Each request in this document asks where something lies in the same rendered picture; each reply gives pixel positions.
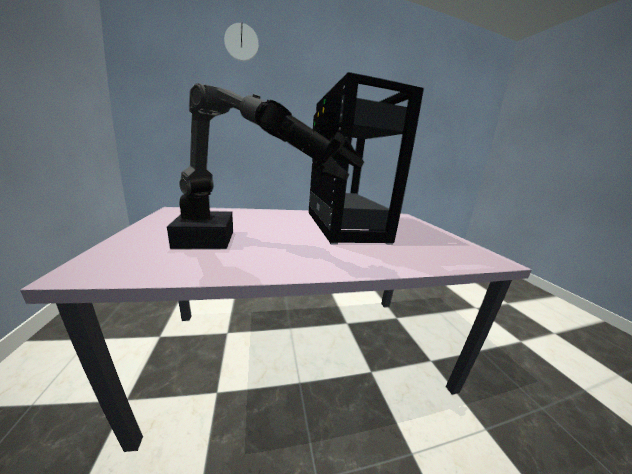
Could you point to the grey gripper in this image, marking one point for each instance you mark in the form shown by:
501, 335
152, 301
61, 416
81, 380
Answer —
318, 147

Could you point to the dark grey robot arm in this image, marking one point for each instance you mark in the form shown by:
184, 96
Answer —
194, 206

